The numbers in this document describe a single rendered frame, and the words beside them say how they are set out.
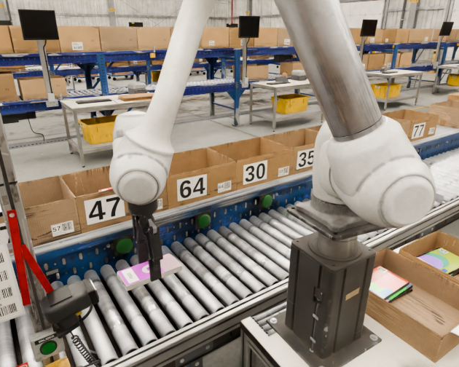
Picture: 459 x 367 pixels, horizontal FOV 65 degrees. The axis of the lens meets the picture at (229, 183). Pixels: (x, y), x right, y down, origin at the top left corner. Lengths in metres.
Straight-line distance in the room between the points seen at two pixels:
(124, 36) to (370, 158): 5.75
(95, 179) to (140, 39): 4.70
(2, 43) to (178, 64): 5.27
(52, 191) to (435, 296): 1.64
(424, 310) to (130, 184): 1.14
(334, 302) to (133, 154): 0.68
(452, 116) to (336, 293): 2.84
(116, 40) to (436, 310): 5.63
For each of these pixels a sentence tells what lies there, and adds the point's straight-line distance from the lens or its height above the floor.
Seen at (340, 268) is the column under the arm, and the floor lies 1.07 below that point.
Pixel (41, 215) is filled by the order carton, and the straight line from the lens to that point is 1.56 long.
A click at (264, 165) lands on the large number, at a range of 1.96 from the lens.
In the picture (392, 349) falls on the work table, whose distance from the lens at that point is 1.33.
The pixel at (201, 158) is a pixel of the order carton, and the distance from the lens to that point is 2.07.
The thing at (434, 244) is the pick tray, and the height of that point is 0.78.
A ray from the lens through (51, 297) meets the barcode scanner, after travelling 0.97.
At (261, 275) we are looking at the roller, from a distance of 1.52.
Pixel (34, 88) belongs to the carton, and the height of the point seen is 0.94.
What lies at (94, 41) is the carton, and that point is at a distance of 6.14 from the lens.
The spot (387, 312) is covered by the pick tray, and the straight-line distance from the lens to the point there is 1.35.
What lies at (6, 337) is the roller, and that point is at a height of 0.75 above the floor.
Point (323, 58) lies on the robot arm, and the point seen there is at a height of 1.61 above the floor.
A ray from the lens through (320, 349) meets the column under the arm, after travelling 1.20.
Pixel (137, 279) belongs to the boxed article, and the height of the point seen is 1.05.
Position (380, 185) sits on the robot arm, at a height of 1.40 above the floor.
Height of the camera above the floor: 1.65
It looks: 23 degrees down
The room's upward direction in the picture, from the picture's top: straight up
